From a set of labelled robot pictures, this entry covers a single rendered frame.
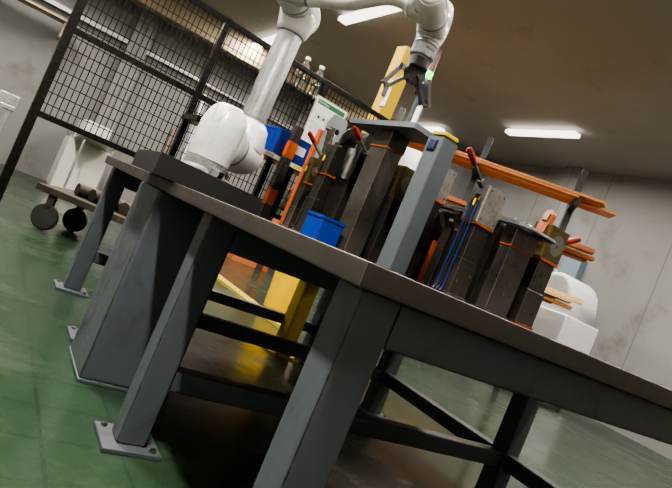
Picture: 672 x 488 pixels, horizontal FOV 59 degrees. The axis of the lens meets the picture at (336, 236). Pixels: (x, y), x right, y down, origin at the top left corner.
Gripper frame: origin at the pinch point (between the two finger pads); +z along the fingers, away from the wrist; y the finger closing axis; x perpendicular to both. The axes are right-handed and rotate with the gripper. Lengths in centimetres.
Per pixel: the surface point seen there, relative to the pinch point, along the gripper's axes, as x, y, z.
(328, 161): 33.1, -4.4, 21.0
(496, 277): -36, 36, 41
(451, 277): -35, 21, 46
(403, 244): -29, 5, 43
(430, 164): -28.8, 3.2, 17.3
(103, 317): 14, -62, 101
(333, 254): -100, -47, 53
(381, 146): -2.6, -2.2, 13.7
